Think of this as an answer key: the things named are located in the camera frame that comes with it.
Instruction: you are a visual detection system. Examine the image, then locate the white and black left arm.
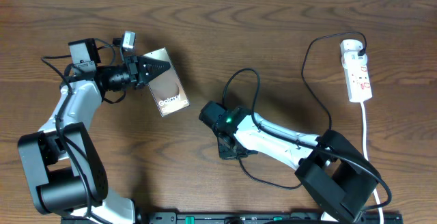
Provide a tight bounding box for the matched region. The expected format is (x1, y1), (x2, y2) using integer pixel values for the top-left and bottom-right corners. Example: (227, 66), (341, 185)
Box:
(17, 38), (171, 223)

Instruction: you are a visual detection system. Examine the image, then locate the black charger cable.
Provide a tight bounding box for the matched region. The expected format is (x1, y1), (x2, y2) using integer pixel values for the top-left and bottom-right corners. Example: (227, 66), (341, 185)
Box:
(237, 31), (368, 191)

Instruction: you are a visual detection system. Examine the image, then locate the silver Galaxy smartphone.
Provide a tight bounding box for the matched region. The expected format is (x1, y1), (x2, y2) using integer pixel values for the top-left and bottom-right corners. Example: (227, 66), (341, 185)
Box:
(144, 48), (190, 117)

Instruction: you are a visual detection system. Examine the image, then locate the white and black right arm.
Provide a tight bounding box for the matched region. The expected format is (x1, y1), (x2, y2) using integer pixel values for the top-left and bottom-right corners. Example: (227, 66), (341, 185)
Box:
(199, 101), (380, 223)

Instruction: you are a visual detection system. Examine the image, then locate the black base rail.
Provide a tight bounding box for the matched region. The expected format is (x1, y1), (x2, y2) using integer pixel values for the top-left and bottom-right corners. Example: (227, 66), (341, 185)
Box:
(60, 212), (404, 224)

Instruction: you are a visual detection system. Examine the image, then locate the white power strip cord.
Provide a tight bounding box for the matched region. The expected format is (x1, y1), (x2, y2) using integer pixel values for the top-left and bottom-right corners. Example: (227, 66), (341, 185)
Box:
(320, 101), (385, 224)

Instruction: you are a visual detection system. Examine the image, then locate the white power strip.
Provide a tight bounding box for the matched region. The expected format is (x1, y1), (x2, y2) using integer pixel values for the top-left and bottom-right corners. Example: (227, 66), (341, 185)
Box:
(340, 39), (373, 103)

